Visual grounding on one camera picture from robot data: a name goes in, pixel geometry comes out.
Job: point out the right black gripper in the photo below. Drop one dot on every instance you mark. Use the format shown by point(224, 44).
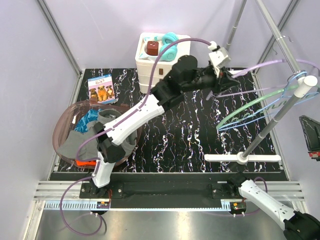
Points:
point(312, 131)

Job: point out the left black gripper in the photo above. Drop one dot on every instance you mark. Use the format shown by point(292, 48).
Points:
point(225, 81)

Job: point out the lilac hanger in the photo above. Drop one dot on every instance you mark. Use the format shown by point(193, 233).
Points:
point(247, 48)

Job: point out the mint green hanger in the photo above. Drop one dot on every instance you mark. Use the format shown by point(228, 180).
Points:
point(250, 107)

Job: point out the blue patterned shorts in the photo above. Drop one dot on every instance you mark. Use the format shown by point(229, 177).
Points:
point(91, 115)

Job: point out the grey shorts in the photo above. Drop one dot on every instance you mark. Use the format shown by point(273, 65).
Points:
point(67, 149)

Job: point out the orange shorts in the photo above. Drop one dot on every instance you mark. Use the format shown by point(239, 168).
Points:
point(85, 163)

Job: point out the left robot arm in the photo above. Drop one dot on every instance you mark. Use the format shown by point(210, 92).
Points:
point(183, 77)

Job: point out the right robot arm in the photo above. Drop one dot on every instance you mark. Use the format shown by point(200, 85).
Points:
point(295, 224)

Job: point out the teal headphones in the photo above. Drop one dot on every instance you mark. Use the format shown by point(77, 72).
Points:
point(170, 46)

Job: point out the brown cube box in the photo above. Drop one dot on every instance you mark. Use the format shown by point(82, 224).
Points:
point(152, 48)

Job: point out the white drawer unit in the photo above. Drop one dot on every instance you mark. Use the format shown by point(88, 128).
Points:
point(145, 61)

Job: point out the dog picture book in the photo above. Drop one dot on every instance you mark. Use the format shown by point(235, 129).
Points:
point(101, 89)

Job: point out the pink transparent basin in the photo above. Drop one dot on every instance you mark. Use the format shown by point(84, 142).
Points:
point(73, 114)

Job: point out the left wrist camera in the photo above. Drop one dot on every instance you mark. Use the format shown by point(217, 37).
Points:
point(218, 56)

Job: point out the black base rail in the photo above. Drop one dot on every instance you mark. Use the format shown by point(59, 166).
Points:
point(153, 191)

